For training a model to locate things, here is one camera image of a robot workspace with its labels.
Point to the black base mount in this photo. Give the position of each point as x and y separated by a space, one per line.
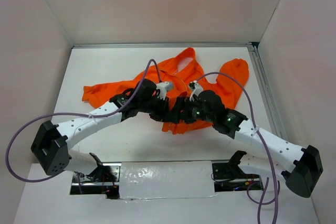
105 175
227 176

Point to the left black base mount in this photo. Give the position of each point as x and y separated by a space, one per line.
105 175

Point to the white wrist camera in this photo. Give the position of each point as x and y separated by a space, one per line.
163 88
196 89

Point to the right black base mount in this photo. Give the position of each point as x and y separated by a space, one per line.
227 176

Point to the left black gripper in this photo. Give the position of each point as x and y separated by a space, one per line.
163 109

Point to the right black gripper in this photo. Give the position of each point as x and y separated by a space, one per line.
175 113

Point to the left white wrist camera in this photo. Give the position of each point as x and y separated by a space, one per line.
163 88

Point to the orange zip-up jacket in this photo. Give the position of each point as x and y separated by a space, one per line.
180 70

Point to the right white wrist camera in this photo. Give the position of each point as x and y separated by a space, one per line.
196 89

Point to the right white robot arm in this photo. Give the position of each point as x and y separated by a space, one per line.
298 167

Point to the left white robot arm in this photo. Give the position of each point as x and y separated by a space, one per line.
53 144

